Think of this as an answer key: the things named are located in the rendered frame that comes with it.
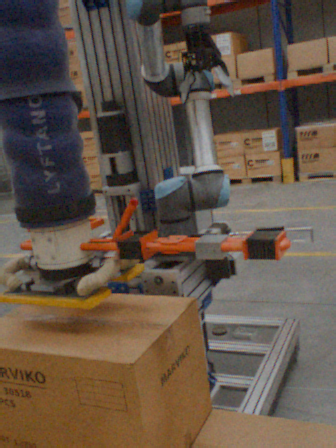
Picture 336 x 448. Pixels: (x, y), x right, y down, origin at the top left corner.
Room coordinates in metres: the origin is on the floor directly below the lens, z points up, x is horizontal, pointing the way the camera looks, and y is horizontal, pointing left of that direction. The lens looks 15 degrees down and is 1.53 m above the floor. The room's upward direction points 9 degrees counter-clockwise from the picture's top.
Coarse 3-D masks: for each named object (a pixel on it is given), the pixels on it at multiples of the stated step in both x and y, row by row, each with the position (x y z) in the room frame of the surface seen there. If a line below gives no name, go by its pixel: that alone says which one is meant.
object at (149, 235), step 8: (128, 232) 1.32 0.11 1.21; (136, 232) 1.34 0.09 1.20; (144, 232) 1.32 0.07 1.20; (152, 232) 1.28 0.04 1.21; (120, 240) 1.27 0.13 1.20; (128, 240) 1.28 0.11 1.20; (136, 240) 1.27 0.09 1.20; (144, 240) 1.24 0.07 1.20; (152, 240) 1.28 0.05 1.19; (120, 248) 1.27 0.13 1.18; (128, 248) 1.26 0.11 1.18; (136, 248) 1.24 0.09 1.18; (144, 248) 1.24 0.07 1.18; (120, 256) 1.26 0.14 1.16; (128, 256) 1.25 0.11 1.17; (136, 256) 1.24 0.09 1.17; (144, 256) 1.23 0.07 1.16
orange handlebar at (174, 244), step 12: (96, 240) 1.37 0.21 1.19; (108, 240) 1.35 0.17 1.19; (156, 240) 1.27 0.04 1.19; (168, 240) 1.23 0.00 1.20; (180, 240) 1.22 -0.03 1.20; (192, 240) 1.22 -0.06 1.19; (228, 240) 1.18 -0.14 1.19; (240, 240) 1.16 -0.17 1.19; (288, 240) 1.10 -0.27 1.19; (168, 252) 1.21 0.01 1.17
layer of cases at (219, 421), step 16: (208, 416) 1.42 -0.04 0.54; (224, 416) 1.40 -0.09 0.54; (240, 416) 1.38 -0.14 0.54; (256, 416) 1.37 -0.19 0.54; (208, 432) 1.33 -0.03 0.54; (224, 432) 1.32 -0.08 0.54; (240, 432) 1.31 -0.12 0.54; (256, 432) 1.30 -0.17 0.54; (272, 432) 1.29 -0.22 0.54; (288, 432) 1.27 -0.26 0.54; (304, 432) 1.26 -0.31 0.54; (320, 432) 1.25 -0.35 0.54
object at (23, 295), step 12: (24, 288) 1.38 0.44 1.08; (60, 288) 1.33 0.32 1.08; (72, 288) 1.28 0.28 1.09; (96, 288) 1.29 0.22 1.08; (0, 300) 1.35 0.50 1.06; (12, 300) 1.33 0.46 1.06; (24, 300) 1.31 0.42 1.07; (36, 300) 1.29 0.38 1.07; (48, 300) 1.27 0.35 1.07; (60, 300) 1.25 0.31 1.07; (72, 300) 1.24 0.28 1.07; (84, 300) 1.22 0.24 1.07; (96, 300) 1.23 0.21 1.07
